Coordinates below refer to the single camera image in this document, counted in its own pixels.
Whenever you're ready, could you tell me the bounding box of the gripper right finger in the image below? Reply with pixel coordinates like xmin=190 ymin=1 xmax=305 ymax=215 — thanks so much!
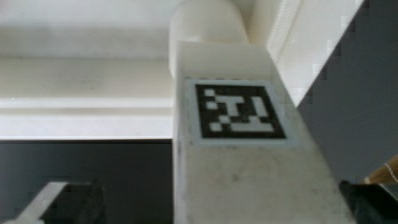
xmin=339 ymin=181 xmax=398 ymax=224

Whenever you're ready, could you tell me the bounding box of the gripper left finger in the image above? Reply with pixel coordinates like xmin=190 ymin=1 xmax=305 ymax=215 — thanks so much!
xmin=10 ymin=181 xmax=106 ymax=224

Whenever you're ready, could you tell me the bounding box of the white leg with tag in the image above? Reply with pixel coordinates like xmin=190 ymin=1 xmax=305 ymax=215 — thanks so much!
xmin=168 ymin=0 xmax=355 ymax=224

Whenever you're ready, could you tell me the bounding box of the white square tabletop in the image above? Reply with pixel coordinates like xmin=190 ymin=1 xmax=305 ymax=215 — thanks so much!
xmin=0 ymin=0 xmax=364 ymax=141

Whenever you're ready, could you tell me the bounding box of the wooden board with wires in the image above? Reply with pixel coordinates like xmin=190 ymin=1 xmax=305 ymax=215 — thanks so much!
xmin=364 ymin=154 xmax=398 ymax=184

